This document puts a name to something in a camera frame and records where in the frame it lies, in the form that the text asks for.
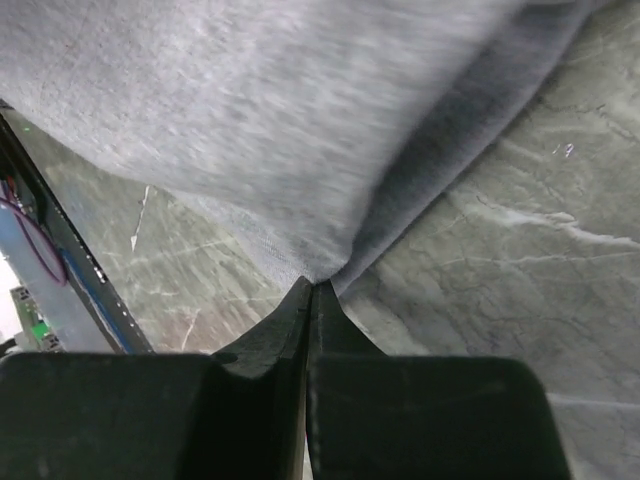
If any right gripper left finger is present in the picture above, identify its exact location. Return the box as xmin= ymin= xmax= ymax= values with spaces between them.
xmin=1 ymin=279 xmax=312 ymax=479

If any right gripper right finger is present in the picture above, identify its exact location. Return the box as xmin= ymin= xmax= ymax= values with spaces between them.
xmin=307 ymin=283 xmax=570 ymax=480

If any grey t-shirt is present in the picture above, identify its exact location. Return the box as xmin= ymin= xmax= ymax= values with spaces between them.
xmin=1 ymin=1 xmax=598 ymax=289

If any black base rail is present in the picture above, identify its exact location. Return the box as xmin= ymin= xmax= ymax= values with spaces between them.
xmin=1 ymin=104 xmax=155 ymax=354

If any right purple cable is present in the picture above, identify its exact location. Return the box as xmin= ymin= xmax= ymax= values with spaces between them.
xmin=0 ymin=197 xmax=69 ymax=287

